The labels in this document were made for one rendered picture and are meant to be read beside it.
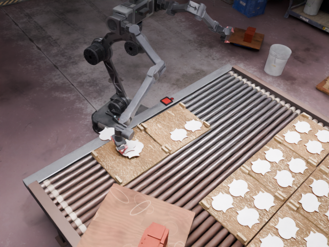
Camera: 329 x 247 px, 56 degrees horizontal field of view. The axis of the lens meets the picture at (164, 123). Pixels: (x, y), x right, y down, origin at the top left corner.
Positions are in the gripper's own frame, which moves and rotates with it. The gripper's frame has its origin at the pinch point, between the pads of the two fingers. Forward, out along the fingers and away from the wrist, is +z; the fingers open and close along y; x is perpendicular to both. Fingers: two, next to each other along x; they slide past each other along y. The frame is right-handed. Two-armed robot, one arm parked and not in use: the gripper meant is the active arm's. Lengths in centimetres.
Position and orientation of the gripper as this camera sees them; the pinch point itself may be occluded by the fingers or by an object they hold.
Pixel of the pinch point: (119, 148)
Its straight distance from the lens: 211.9
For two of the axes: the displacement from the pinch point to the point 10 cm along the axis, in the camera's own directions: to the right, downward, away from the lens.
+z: -0.8, 7.2, 6.9
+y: -5.0, -6.3, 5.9
